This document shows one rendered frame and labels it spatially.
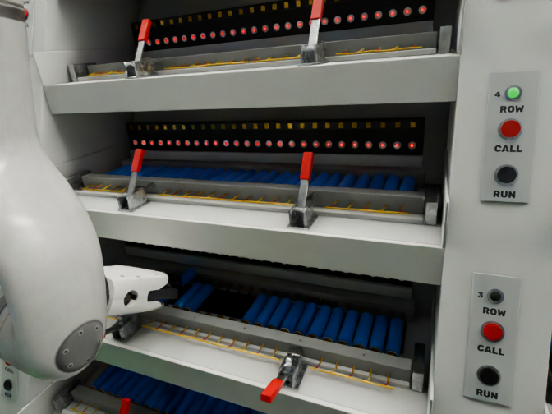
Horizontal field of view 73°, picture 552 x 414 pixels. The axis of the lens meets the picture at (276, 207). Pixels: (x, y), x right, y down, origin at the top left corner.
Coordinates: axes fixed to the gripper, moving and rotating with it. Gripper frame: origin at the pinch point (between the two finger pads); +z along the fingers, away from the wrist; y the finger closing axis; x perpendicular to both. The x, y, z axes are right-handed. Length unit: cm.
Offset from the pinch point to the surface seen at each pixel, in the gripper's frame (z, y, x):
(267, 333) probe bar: -1.5, -18.9, 3.5
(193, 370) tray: -5.4, -10.6, 9.2
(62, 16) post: -9.5, 21.1, -41.9
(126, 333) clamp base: -4.8, 2.1, 7.1
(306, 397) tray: -5.4, -26.3, 8.6
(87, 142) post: -0.8, 21.1, -22.9
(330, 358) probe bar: -1.6, -27.8, 4.7
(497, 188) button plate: -9.2, -43.6, -16.5
